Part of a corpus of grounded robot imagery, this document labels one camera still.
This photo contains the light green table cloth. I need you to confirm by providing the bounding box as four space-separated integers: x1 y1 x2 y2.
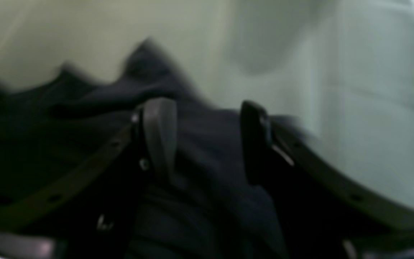
0 0 414 208

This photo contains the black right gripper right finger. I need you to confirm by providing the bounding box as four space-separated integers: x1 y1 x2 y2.
240 101 414 259

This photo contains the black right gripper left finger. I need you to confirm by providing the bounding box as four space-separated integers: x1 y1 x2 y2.
0 98 178 259

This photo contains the dark grey t-shirt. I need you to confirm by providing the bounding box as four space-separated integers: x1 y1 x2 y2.
0 41 289 259

